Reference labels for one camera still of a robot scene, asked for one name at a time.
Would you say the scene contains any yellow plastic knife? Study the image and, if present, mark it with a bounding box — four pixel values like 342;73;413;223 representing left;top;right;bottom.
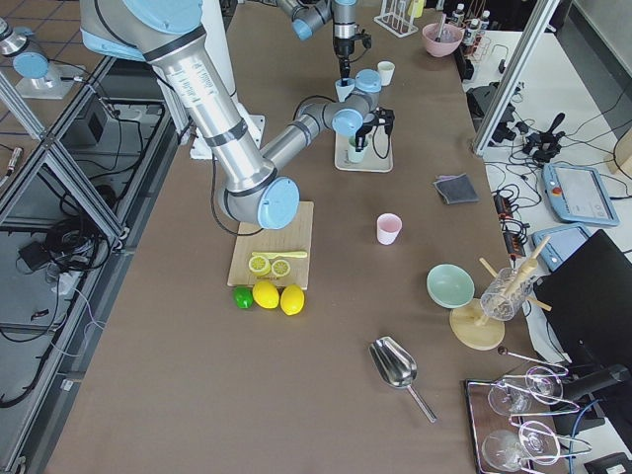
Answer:
251;251;308;259

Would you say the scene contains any yellow cup on rack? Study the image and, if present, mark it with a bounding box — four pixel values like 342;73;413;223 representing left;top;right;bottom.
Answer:
408;0;426;19

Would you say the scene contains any green bowl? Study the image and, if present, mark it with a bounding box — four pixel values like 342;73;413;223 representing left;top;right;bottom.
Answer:
427;264;475;309

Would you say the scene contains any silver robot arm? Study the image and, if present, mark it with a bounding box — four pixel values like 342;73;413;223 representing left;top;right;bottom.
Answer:
80;1;381;229
276;0;372;86

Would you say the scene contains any wooden cup tree stand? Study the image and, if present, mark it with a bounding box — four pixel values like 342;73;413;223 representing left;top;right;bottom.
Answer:
449;237;552;351

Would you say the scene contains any white wire cup rack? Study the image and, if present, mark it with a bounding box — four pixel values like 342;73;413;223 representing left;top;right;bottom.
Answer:
373;0;419;38

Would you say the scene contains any yellow lemon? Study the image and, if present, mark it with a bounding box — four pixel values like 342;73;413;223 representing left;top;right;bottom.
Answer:
280;284;305;316
252;280;280;309

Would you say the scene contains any steel ice scoop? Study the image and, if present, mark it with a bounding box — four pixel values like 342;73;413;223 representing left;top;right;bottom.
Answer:
369;336;437;423

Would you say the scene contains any green lime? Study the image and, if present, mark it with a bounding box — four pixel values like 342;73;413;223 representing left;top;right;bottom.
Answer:
232;286;254;309

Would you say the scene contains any pink plastic cup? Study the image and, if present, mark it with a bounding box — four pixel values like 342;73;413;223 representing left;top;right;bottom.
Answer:
376;212;403;245

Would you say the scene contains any cream plastic cup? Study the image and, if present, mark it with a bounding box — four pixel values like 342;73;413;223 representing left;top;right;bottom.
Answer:
377;60;395;87

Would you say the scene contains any steel muddler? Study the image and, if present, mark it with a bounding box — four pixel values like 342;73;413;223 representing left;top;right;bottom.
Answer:
434;14;446;42

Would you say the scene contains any bamboo cutting board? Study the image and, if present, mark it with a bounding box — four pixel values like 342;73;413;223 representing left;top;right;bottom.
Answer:
227;201;314;290

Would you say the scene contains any wine glass rack tray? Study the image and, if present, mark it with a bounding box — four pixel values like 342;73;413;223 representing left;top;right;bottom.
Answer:
463;364;593;473

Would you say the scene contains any grey folded cloth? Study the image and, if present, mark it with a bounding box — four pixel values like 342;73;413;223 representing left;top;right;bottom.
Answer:
433;174;479;204

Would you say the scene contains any clear glass mug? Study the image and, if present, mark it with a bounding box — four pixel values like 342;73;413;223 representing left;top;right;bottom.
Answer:
480;268;534;321

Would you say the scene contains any halved lemon piece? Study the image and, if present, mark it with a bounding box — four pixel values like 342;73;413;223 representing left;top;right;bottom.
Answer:
248;255;272;277
271;259;291;278

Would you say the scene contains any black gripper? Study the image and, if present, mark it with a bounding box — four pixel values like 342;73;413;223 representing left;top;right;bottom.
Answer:
354;108;395;150
333;30;371;82

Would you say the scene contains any beige rabbit tray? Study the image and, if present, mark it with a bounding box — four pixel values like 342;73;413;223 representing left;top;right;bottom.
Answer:
334;126;393;173

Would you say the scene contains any green plastic cup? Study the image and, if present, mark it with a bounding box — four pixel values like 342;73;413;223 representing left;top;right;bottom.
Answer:
347;137;367;164

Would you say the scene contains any yellow lemon left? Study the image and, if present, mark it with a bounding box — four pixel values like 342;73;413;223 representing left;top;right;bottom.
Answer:
252;280;280;309

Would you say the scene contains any yellow lemon right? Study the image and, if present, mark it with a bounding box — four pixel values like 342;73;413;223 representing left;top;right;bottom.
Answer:
280;284;305;316

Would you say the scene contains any pink bowl with ice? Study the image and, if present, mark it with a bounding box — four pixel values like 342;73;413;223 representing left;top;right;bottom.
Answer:
422;23;464;57

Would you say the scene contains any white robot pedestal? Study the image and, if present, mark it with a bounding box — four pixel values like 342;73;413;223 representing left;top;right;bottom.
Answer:
201;1;265;148

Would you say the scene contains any blue plastic cup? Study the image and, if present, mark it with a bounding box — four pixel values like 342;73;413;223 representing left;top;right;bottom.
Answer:
335;78;355;102

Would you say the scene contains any teach pendant tablet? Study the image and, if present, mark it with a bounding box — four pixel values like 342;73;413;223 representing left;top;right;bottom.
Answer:
542;163;620;227

